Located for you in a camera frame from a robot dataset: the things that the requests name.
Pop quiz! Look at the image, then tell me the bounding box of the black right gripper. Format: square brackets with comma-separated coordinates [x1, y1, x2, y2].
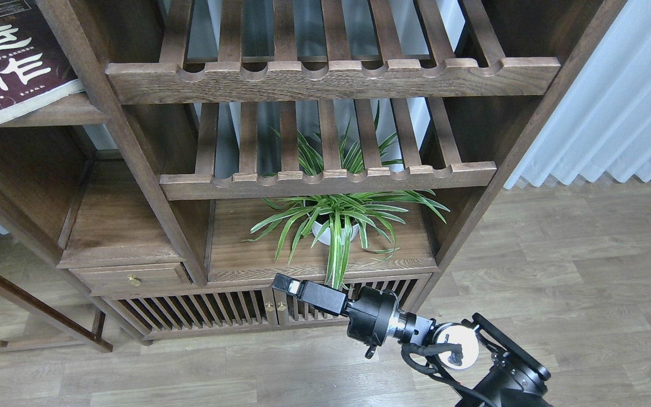
[272, 273, 401, 359]

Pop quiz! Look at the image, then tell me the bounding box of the dark red book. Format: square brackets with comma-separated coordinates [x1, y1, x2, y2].
[0, 1, 84, 124]

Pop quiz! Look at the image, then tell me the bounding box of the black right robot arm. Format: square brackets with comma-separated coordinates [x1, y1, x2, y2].
[272, 274, 551, 406]

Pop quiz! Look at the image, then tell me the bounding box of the white plant pot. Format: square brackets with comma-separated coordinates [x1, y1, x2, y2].
[311, 215, 360, 246]

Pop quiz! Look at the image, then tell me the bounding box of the green spider plant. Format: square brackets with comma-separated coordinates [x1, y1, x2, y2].
[242, 102, 450, 290]

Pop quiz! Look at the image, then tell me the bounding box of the brass drawer knob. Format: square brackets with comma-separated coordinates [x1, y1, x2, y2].
[127, 275, 142, 287]

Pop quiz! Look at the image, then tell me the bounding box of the dark wooden bookshelf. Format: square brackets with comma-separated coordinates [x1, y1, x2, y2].
[0, 1, 625, 344]

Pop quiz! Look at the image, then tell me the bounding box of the white curtain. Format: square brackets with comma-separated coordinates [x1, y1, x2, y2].
[505, 1, 651, 189]

